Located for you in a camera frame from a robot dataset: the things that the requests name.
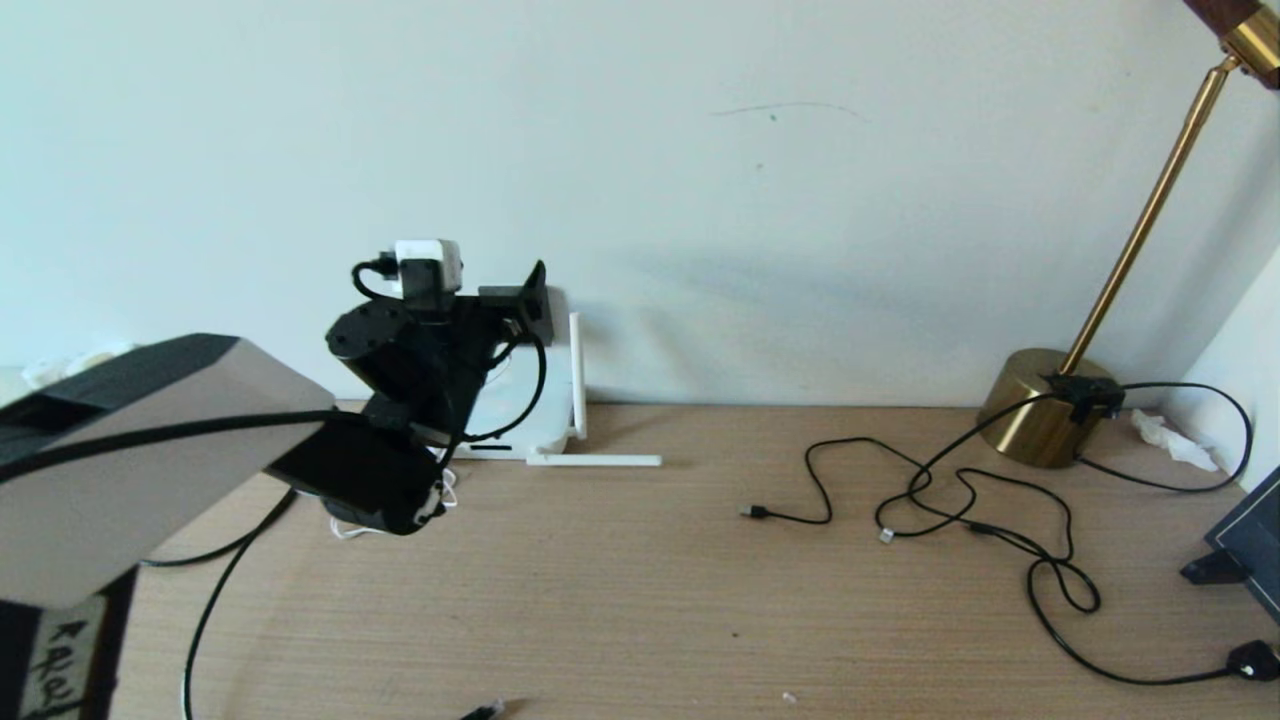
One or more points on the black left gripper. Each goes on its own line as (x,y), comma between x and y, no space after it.
(450,360)

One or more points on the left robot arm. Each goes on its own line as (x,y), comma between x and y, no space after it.
(150,500)

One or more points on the white wifi router with antennas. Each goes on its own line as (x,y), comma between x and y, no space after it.
(510,400)

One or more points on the small clear plastic container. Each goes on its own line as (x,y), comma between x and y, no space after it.
(45,372)

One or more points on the brass desk lamp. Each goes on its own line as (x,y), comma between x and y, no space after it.
(1035,410)

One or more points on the small black adapter box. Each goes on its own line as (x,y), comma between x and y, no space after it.
(1082,397)

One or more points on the crumpled white tissue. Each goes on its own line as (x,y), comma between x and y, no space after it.
(1168,440)

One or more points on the dark framed board with stand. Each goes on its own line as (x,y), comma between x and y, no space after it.
(1250,535)

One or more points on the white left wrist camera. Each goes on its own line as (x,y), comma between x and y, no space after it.
(430,255)

